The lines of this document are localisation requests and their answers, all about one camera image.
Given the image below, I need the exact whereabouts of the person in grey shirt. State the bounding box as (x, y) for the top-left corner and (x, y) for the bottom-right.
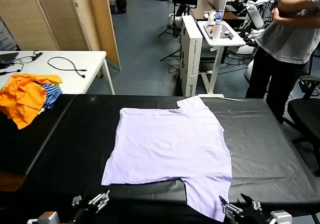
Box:
(244, 0), (320, 125)

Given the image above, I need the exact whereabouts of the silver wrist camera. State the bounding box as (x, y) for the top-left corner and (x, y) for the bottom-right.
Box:
(269, 209), (293, 224)
(26, 210), (61, 224)

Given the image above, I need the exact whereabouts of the white standing desk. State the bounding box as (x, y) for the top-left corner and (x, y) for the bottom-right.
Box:
(196, 20), (247, 99)

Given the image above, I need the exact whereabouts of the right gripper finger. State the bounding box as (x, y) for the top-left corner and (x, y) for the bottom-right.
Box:
(239, 192), (263, 212)
(218, 195), (244, 220)

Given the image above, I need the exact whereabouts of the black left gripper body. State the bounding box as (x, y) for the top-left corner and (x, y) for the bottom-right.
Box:
(61, 205), (100, 224)

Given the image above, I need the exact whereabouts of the wooden partition screen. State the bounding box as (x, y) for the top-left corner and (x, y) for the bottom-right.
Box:
(0, 0), (122, 71)

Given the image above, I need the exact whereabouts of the bare person forearm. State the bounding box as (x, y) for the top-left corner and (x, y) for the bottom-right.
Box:
(279, 0), (316, 15)
(271, 8), (320, 29)

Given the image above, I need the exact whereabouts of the thick black cable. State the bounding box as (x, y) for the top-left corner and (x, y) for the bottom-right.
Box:
(47, 56), (88, 79)

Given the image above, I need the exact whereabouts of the thin black cable with dongle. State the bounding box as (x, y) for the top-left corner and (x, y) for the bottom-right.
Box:
(0, 50), (44, 75)

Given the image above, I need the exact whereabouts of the lavender t-shirt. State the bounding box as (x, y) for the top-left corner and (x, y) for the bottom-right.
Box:
(101, 95), (233, 223)

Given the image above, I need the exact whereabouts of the black laptop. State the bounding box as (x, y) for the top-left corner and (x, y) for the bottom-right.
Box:
(0, 51), (20, 70)

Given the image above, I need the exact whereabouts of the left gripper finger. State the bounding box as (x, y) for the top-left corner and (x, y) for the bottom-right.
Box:
(71, 195), (83, 208)
(87, 188), (111, 214)

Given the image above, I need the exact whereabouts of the blue striped garment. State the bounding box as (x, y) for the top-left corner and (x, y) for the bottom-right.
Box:
(39, 82), (63, 110)

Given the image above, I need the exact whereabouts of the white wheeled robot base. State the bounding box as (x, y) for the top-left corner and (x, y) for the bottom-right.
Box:
(236, 27), (263, 82)

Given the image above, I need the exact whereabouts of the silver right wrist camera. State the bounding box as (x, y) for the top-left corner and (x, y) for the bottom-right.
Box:
(269, 209), (293, 224)

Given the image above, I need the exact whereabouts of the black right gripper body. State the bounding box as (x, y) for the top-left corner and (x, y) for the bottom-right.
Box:
(226, 205), (272, 224)

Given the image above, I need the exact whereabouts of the white humanoid robot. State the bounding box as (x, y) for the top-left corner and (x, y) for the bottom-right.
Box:
(243, 0), (278, 30)

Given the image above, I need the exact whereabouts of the white tumbler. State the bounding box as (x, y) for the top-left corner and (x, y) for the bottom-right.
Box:
(211, 20), (223, 42)

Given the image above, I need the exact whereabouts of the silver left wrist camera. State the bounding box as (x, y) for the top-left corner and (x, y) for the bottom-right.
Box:
(26, 210), (61, 224)

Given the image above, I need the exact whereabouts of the black bin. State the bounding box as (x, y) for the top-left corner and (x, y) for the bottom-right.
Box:
(115, 0), (128, 14)

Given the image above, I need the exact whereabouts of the black tripod stand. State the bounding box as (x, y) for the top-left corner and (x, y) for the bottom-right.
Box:
(158, 5), (182, 62)

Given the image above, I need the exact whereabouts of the small white container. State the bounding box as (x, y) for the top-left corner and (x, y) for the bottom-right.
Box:
(206, 9), (217, 25)

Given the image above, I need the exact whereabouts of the brown wooden desk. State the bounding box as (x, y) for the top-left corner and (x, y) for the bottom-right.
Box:
(189, 0), (247, 21)

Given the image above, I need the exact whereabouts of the tall white cardboard box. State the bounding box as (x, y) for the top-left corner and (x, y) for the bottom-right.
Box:
(178, 15), (204, 97)

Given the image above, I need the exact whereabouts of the black office chair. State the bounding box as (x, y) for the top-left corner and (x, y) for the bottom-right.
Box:
(277, 75), (320, 177)

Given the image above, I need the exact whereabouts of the white table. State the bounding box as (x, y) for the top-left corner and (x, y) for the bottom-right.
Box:
(0, 50), (116, 95)

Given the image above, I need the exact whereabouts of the orange garment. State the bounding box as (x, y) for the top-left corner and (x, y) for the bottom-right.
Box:
(0, 73), (63, 130)

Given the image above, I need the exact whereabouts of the small white robot base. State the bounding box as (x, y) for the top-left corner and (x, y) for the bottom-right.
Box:
(167, 12), (183, 27)

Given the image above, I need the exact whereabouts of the grey tray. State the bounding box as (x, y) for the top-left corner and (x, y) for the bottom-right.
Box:
(203, 23), (235, 40)

